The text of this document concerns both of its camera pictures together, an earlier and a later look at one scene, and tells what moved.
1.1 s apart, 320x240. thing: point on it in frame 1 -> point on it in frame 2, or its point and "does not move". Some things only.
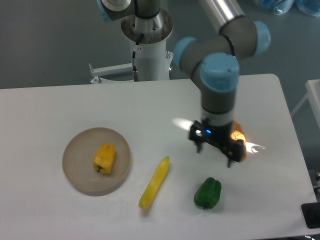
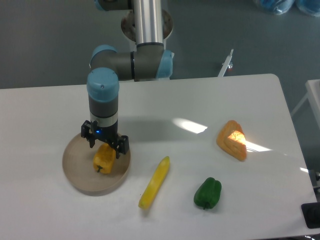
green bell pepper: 208,194 does not move
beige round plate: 78,164 does not move
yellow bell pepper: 104,158 does not move
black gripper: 219,137 -> 109,135
